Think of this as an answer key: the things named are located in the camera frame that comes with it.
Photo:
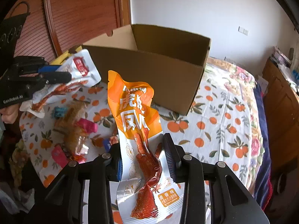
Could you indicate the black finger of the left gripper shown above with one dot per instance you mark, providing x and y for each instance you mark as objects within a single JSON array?
[{"x": 55, "y": 77}]

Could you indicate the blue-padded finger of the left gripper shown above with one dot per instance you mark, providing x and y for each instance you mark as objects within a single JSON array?
[{"x": 48, "y": 68}]

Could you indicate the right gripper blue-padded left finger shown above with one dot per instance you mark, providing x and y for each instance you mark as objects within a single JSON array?
[{"x": 115, "y": 168}]

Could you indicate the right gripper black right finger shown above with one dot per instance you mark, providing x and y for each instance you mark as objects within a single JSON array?
[{"x": 174, "y": 154}]

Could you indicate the white red snack bag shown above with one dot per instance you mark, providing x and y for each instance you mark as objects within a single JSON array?
[{"x": 77, "y": 71}]

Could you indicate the orange chicken feet snack bag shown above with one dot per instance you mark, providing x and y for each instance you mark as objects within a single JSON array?
[{"x": 146, "y": 191}]

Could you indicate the person's left hand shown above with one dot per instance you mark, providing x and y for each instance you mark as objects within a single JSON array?
[{"x": 10, "y": 114}]

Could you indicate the yellow plush toy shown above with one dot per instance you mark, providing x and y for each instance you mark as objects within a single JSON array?
[{"x": 60, "y": 59}]

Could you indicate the teal candy wrapper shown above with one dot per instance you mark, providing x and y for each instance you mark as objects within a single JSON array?
[{"x": 59, "y": 112}]

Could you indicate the brown pastry snack pack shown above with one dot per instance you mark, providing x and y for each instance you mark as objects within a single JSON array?
[{"x": 75, "y": 136}]

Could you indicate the pink snack wrapper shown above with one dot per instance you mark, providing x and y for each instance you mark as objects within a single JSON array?
[{"x": 87, "y": 126}]

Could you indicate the orange-print white tablecloth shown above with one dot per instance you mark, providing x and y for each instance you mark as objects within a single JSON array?
[{"x": 217, "y": 127}]

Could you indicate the wooden slatted wardrobe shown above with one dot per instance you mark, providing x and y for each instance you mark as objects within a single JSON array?
[{"x": 54, "y": 26}]

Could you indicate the floral bed quilt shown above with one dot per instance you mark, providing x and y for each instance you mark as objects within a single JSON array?
[{"x": 242, "y": 83}]

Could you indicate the brown cardboard box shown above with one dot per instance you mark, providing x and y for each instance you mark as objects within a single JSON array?
[{"x": 171, "y": 61}]

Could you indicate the dark blue blanket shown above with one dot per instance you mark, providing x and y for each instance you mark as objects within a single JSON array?
[{"x": 263, "y": 188}]

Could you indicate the wooden low cabinet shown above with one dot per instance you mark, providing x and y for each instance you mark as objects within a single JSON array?
[{"x": 281, "y": 109}]

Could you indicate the clutter of items on cabinet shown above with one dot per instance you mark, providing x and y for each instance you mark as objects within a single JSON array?
[{"x": 284, "y": 65}]

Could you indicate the white wall switch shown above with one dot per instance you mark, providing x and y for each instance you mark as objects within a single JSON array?
[{"x": 243, "y": 31}]

